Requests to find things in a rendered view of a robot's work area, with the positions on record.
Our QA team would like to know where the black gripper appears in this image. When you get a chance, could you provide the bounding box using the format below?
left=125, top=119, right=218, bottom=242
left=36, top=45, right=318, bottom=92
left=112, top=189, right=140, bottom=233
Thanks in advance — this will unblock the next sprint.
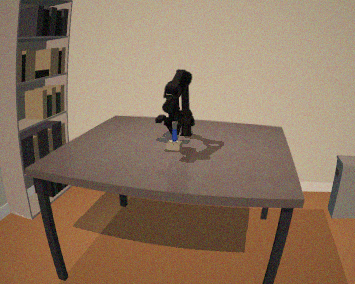
left=155, top=107, right=193, bottom=136

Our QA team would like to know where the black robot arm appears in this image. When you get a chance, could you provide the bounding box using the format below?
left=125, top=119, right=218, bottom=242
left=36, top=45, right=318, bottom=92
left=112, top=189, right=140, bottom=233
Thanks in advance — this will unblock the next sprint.
left=162, top=70, right=195, bottom=137

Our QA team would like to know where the beige square block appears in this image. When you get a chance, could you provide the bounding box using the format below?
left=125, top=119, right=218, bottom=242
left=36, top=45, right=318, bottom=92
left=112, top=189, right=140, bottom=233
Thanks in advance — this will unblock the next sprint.
left=166, top=140, right=182, bottom=151

